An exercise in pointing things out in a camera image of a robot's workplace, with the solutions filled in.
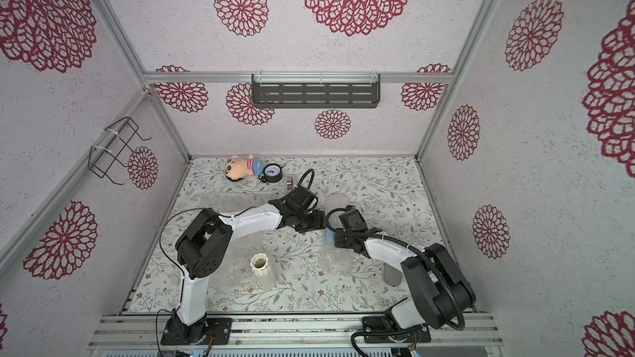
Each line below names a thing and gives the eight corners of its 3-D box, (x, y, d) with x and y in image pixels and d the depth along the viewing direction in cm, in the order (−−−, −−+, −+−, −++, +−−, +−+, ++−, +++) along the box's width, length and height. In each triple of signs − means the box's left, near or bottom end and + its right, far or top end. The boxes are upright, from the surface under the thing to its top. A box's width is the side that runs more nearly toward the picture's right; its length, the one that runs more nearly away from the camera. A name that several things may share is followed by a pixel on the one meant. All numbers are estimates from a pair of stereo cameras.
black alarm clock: (259, 182, 114) (258, 177, 111) (262, 168, 119) (260, 164, 116) (281, 182, 114) (280, 177, 111) (283, 168, 119) (282, 164, 116)
